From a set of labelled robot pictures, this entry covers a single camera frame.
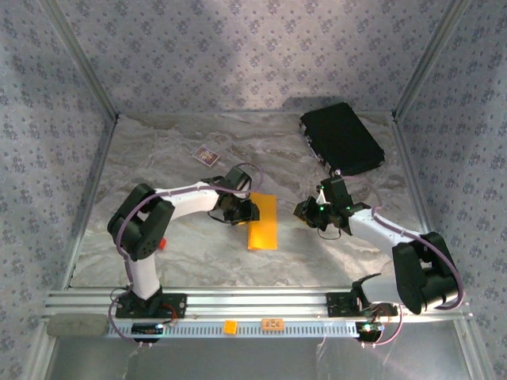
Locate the small red object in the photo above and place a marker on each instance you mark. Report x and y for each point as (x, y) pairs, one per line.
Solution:
(162, 244)

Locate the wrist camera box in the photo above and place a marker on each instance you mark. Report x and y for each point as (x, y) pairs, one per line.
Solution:
(237, 179)
(336, 192)

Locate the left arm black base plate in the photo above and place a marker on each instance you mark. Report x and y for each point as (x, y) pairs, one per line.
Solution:
(178, 305)

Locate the orange square sticker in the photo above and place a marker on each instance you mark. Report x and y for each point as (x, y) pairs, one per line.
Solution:
(230, 327)

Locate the black hard case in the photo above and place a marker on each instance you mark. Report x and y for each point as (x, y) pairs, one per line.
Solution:
(342, 138)

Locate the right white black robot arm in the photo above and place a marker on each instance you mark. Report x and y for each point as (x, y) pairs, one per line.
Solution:
(376, 231)

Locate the orange printed label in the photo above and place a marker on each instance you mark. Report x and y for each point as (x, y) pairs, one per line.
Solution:
(272, 324)

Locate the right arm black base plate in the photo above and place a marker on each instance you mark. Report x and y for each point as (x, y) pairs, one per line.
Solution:
(340, 305)

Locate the grey foam block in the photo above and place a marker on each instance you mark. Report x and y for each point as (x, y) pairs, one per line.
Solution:
(77, 325)

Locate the small picture card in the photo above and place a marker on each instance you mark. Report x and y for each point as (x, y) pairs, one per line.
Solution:
(206, 155)

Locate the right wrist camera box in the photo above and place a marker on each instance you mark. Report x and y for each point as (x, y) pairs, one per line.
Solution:
(336, 192)

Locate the wide aluminium mounting rail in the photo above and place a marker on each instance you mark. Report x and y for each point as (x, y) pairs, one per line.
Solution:
(257, 302)

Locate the aluminium frame post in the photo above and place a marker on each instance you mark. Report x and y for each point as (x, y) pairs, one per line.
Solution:
(82, 59)
(428, 59)

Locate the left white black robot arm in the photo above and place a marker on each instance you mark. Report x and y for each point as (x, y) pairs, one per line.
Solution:
(144, 277)

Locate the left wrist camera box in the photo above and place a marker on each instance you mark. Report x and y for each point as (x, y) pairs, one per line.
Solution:
(237, 179)

